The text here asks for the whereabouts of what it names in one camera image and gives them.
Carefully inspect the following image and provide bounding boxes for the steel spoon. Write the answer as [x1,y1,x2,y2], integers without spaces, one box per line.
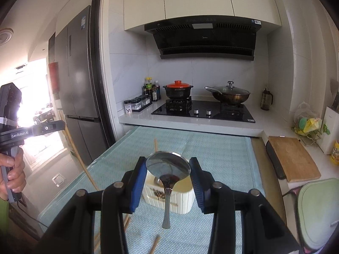
[154,177,163,187]
[145,151,191,229]

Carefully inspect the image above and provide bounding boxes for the white upper kitchen cabinets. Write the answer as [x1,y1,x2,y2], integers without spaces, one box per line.
[124,0,282,34]

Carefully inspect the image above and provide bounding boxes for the person's left hand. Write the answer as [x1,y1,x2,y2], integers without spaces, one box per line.
[0,147,26,193]

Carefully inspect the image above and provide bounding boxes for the cream utensil holder box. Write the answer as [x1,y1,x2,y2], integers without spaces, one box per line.
[141,151,196,215]

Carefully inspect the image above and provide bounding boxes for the light blue woven table mat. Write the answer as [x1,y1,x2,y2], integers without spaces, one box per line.
[39,127,263,253]

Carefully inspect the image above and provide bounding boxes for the black gas stove top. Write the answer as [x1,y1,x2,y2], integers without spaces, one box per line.
[152,97,255,123]

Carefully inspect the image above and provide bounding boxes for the grey double door refrigerator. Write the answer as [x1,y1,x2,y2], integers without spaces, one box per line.
[55,6,107,166]

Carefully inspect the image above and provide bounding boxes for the spice jar rack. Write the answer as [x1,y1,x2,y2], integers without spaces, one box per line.
[124,95,152,115]

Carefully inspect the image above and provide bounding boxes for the dark wok glass lid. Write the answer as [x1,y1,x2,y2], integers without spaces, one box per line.
[205,81,250,105]

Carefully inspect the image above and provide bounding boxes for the seasoning bottles group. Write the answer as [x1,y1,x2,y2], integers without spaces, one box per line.
[143,77,161,102]

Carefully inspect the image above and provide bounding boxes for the black pot orange lid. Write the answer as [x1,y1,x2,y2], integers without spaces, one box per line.
[163,80,194,100]

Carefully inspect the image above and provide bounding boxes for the wooden cutting board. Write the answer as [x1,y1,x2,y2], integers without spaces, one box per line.
[265,136,321,182]

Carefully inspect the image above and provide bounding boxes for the dark glass jug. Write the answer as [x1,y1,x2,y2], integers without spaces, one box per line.
[260,89,274,111]

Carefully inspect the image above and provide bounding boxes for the yellow green cloth rack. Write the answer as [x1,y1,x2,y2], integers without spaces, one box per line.
[292,102,330,146]

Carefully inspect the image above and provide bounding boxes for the green cutting board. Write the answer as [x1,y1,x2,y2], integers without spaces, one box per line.
[297,178,339,251]

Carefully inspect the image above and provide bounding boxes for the yellow instant noodle cup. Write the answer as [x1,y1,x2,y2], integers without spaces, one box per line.
[330,141,339,165]

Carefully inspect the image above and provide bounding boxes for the white knife block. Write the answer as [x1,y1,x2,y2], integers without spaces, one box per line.
[317,93,339,155]

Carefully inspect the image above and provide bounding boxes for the black range hood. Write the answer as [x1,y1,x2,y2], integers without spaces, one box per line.
[144,15,261,61]

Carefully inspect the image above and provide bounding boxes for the red wall hanging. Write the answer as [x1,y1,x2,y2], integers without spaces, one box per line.
[48,62,59,94]

